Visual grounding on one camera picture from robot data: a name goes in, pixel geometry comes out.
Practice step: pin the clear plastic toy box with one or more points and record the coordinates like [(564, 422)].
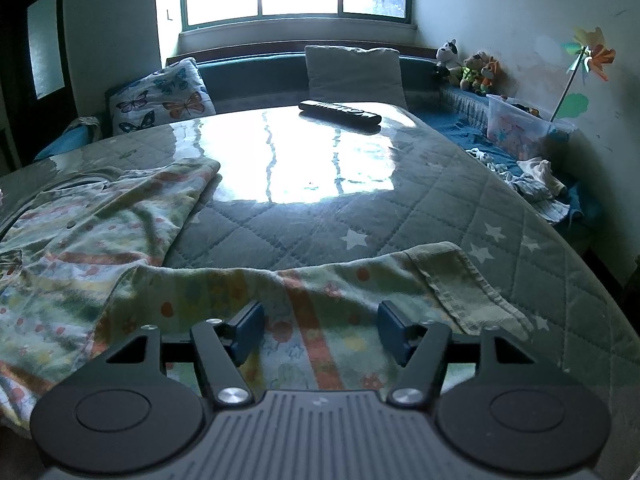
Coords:
[(520, 127)]

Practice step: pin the blue cushion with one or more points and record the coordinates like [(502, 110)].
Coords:
[(65, 140)]

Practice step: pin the dark door with glass pane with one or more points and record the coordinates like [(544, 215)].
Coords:
[(35, 50)]

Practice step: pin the black and white cow plush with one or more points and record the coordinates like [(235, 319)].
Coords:
[(447, 60)]

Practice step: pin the grey square pillow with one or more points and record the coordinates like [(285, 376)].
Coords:
[(352, 75)]

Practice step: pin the butterfly print pillow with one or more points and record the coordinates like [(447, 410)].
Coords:
[(160, 97)]

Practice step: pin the brown plush in green shirt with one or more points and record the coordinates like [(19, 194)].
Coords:
[(472, 72)]

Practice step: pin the pastel patterned shirt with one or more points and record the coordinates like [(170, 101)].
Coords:
[(325, 300)]

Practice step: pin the colourful pinwheel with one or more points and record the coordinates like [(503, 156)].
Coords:
[(590, 55)]

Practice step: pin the pile of white clothes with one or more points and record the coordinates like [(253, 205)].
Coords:
[(542, 180)]

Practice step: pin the black remote control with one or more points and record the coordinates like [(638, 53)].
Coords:
[(340, 111)]

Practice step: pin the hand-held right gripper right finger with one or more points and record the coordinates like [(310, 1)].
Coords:
[(391, 330)]

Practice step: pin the orange plush toy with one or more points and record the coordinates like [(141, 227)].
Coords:
[(492, 76)]

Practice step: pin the blue bench sofa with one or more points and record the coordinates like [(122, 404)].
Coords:
[(250, 77)]

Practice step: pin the green cloud wall sticker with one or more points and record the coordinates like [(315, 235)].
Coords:
[(572, 106)]

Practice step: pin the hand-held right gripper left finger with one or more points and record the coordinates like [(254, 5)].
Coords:
[(249, 327)]

